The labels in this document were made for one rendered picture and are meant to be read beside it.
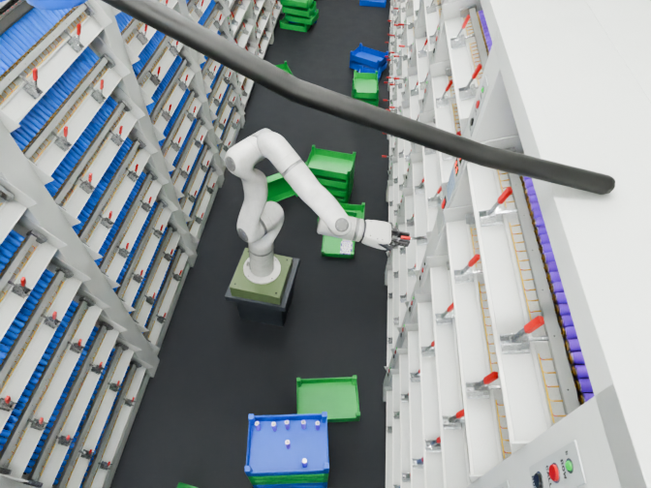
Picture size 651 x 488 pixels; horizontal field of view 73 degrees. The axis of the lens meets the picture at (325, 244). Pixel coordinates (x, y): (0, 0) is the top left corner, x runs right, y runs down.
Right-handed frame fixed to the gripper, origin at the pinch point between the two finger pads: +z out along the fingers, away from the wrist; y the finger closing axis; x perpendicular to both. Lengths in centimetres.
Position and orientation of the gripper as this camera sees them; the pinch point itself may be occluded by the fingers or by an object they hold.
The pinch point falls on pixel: (403, 238)
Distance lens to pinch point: 161.4
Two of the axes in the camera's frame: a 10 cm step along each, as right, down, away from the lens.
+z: 9.8, 1.9, 0.9
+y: -1.0, 7.7, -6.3
